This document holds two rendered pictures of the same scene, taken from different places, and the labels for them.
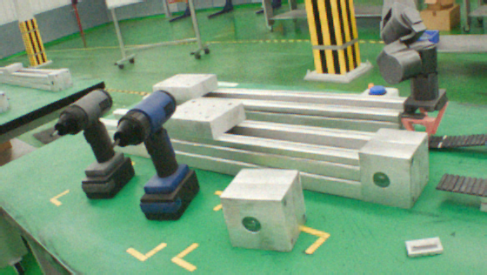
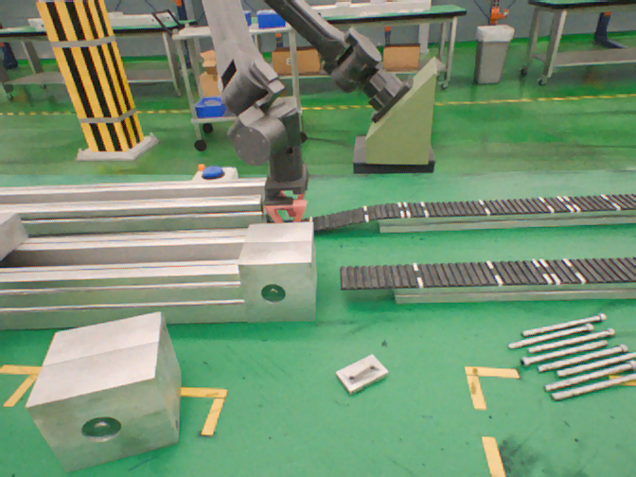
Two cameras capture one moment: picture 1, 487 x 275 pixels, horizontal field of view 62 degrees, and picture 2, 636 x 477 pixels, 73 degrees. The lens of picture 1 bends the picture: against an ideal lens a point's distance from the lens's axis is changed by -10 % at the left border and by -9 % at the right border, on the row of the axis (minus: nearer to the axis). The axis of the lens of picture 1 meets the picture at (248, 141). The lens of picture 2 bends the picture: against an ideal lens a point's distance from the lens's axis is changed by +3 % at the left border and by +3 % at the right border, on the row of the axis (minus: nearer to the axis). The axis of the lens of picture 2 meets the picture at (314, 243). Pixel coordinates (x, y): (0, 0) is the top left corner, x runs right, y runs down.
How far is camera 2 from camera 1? 0.26 m
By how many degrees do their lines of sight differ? 36
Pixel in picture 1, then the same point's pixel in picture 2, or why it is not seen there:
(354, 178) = (234, 298)
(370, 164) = (256, 276)
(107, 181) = not seen: outside the picture
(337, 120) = (177, 219)
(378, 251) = (306, 396)
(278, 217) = (152, 402)
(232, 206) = (58, 414)
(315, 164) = (172, 290)
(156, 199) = not seen: outside the picture
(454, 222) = (376, 326)
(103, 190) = not seen: outside the picture
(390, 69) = (252, 146)
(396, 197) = (294, 309)
